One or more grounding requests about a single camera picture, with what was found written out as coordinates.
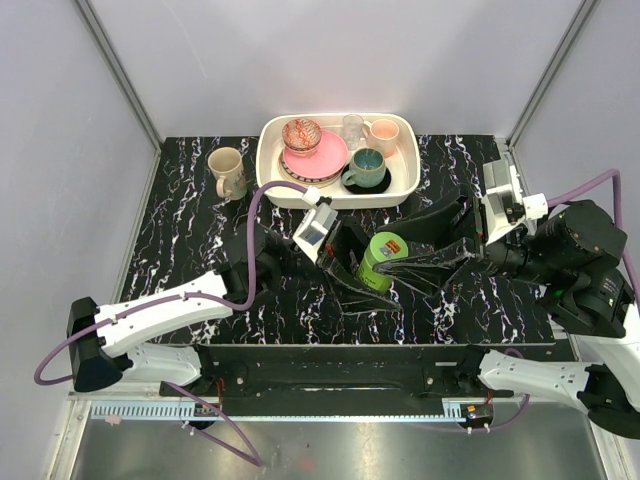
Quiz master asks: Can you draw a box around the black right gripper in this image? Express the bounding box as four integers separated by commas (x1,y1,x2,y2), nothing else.
370,179,561,294

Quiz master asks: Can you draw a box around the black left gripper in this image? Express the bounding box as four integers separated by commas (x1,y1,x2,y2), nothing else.
270,217,402,314

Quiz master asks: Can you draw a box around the green pill bottle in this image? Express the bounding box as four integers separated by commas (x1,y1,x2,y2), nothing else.
355,250,392,293

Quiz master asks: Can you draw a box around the green bottle cap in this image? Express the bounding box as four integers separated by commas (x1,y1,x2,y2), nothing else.
364,232,409,267

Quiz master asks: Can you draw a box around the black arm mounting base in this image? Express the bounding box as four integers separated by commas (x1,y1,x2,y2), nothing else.
184,345,488,399

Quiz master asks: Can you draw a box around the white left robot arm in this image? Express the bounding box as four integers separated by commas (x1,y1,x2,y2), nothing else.
67,218,400,396

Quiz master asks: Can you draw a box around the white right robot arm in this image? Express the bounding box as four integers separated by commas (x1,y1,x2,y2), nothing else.
375,193,639,439

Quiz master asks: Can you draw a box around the black saucer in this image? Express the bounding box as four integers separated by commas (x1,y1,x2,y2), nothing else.
340,165,392,195

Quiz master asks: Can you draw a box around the striped rim plate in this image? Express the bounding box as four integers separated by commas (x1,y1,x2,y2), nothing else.
278,151,340,188

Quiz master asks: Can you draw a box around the teal green mug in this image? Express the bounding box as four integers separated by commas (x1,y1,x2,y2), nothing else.
341,148,386,188

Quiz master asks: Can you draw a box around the white rectangular basin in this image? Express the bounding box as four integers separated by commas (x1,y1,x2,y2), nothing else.
255,112,422,210

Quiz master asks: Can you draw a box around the pink plate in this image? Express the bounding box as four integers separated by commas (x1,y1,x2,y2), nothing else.
283,130,348,179

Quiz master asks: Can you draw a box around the peach pink mug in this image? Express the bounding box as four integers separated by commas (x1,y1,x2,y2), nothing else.
366,119,400,158

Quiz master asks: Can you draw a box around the red patterned glass bowl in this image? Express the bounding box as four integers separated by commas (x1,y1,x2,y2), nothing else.
281,118,323,155

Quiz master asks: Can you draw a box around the clear glass cup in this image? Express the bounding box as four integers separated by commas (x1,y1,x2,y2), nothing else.
341,114,371,151

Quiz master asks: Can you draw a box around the beige floral mug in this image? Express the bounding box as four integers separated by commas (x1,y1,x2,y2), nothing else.
207,147,247,200

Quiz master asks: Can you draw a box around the right orange power connector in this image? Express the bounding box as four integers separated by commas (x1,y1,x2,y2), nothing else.
463,403,494,422

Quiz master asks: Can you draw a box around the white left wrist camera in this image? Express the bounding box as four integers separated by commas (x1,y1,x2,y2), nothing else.
293,187,337,263

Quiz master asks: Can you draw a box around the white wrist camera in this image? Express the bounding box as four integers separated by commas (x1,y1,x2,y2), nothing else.
293,187,337,263
481,159,548,244

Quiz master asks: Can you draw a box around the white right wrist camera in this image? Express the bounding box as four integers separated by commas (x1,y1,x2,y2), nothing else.
481,159,548,244

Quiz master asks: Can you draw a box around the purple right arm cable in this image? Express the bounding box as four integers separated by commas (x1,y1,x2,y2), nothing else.
419,168,640,434

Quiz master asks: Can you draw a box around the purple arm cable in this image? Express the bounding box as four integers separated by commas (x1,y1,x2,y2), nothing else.
33,181,321,466
419,168,640,434

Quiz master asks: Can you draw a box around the white slotted cable duct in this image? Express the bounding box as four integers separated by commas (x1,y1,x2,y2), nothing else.
91,399,464,423

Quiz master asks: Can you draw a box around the right aluminium frame post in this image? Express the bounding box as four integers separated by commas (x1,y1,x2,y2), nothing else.
505,0,601,149

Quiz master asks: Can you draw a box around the aluminium frame post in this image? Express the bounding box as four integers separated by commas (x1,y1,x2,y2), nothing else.
505,0,601,149
72,0,164,151

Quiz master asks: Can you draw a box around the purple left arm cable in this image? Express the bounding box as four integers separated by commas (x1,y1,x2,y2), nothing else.
33,181,321,466

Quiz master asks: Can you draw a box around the left aluminium frame post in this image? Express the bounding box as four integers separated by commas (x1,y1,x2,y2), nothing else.
72,0,164,151

